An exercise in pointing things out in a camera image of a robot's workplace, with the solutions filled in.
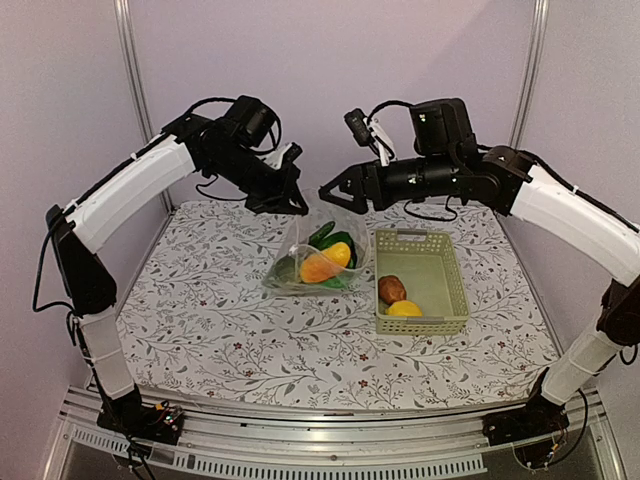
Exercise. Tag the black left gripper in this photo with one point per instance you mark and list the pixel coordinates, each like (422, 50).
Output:
(278, 200)

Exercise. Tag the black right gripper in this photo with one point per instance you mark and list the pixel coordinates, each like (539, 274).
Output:
(358, 172)

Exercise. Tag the green toy cucumber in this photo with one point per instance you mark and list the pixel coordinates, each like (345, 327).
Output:
(316, 238)

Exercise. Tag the clear pink zip top bag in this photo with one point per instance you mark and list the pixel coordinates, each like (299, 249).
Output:
(295, 244)

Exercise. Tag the green yellow toy avocado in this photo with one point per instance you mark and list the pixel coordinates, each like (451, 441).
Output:
(285, 270)

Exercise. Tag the orange yellow toy mango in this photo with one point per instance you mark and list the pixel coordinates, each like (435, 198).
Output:
(320, 267)

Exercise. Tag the green white toy bok choy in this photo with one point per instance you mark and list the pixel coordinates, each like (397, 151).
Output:
(338, 282)

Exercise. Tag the brown toy potato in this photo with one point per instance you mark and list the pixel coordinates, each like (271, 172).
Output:
(391, 289)

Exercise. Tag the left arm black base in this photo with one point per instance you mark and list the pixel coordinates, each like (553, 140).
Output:
(160, 423)

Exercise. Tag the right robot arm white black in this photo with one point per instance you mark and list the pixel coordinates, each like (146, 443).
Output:
(449, 162)

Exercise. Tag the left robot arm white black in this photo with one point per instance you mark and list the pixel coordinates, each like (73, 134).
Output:
(242, 146)

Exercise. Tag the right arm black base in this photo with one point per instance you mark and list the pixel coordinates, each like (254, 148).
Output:
(537, 417)

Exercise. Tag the beige perforated plastic basket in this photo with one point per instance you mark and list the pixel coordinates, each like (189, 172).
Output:
(425, 264)

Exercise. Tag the yellow toy lemon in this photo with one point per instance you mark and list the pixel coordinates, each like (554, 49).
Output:
(404, 308)

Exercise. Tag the floral patterned table mat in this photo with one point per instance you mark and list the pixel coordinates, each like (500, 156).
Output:
(199, 321)

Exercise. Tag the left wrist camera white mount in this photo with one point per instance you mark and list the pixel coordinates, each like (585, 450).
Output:
(282, 158)

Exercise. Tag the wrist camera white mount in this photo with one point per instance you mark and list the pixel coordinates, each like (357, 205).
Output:
(282, 158)
(369, 133)

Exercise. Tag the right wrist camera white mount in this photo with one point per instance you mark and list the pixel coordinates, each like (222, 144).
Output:
(369, 133)

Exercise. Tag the right aluminium frame post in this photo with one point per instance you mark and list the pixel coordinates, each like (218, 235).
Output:
(531, 70)

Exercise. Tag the aluminium frame post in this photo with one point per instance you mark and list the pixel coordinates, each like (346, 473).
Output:
(531, 70)
(128, 47)

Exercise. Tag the front aluminium rail frame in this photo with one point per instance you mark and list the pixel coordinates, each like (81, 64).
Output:
(224, 439)

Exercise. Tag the left aluminium frame post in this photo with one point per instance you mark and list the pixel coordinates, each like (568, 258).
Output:
(128, 47)

